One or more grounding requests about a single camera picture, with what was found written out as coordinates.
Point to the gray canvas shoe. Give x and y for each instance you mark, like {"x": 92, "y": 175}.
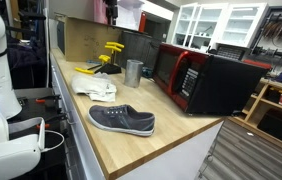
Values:
{"x": 124, "y": 120}

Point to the white glass-door cabinet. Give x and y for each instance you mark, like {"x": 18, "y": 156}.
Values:
{"x": 214, "y": 23}

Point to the wooden shelf unit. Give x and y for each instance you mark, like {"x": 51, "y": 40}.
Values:
{"x": 257, "y": 103}

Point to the red microwave oven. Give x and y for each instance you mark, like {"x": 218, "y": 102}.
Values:
{"x": 221, "y": 86}

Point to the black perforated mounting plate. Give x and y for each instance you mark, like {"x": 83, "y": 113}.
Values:
{"x": 31, "y": 111}

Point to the black storage bin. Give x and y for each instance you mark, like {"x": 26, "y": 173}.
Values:
{"x": 277, "y": 125}

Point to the black slotted crate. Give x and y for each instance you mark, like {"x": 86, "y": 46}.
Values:
{"x": 231, "y": 52}

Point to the black wedge tool holder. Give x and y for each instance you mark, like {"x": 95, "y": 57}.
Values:
{"x": 109, "y": 69}

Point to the blue tool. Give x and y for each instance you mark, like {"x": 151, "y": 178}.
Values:
{"x": 92, "y": 62}

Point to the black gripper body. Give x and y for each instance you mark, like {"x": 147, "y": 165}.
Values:
{"x": 112, "y": 7}

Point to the metal cylinder tin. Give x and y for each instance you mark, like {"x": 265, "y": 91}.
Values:
{"x": 133, "y": 73}

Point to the dark gray fabric bin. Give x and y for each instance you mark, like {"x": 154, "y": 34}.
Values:
{"x": 137, "y": 46}

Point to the dark purple cloth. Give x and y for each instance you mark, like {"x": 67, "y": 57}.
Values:
{"x": 24, "y": 56}

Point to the red vertical post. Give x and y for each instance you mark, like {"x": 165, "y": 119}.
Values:
{"x": 142, "y": 22}

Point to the black tool pegboard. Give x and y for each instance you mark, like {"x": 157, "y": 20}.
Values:
{"x": 281, "y": 36}

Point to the large cardboard box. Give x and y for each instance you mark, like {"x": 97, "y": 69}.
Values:
{"x": 77, "y": 40}

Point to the gray towel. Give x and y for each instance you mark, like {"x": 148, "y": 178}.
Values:
{"x": 91, "y": 88}

